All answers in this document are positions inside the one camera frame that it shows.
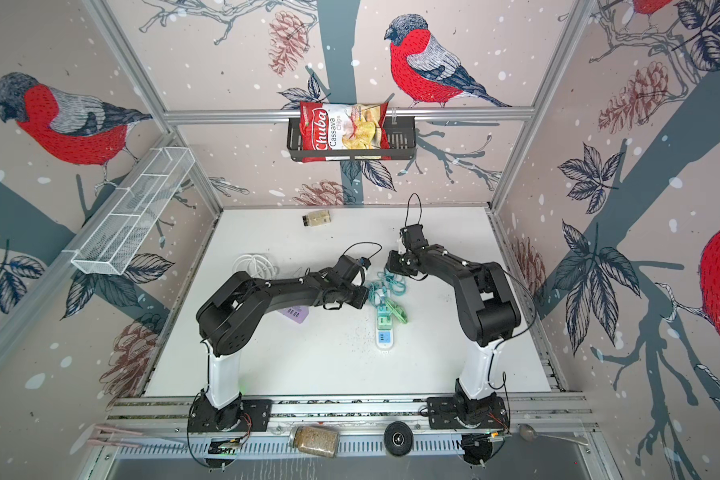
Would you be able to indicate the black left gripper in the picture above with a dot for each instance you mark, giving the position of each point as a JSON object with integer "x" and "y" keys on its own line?
{"x": 360, "y": 303}

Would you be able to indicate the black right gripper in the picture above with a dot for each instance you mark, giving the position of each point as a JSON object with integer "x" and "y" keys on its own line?
{"x": 391, "y": 266}

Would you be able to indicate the teal charger with cable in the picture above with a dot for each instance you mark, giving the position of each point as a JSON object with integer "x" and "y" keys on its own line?
{"x": 386, "y": 285}

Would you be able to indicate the purple power strip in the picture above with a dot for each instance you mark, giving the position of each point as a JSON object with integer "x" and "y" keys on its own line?
{"x": 296, "y": 313}

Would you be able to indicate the white blue small device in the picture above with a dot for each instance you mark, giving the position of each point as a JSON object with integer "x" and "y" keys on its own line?
{"x": 384, "y": 327}

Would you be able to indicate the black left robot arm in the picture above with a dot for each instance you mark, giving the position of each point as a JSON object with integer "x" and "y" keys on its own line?
{"x": 228, "y": 320}

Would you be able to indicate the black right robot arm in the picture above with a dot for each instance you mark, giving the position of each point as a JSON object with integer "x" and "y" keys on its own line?
{"x": 486, "y": 310}

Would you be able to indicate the glass jar of grains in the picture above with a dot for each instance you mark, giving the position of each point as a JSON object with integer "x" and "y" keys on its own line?
{"x": 315, "y": 440}

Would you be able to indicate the black round knob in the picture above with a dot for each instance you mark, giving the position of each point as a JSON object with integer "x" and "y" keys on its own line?
{"x": 398, "y": 439}

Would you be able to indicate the red cassava chips bag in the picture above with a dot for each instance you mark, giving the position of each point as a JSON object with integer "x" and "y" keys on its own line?
{"x": 326, "y": 128}

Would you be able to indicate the metal spoon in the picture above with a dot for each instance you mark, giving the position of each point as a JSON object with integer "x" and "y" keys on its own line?
{"x": 530, "y": 434}

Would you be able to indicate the pink chopsticks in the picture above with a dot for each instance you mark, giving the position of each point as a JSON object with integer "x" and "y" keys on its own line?
{"x": 111, "y": 436}

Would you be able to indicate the black wire wall basket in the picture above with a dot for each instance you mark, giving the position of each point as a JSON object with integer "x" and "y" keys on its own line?
{"x": 401, "y": 137}

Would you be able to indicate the white mesh wall shelf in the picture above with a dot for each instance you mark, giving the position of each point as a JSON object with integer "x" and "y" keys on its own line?
{"x": 118, "y": 237}

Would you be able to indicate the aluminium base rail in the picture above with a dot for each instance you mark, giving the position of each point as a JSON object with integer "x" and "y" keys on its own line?
{"x": 360, "y": 420}

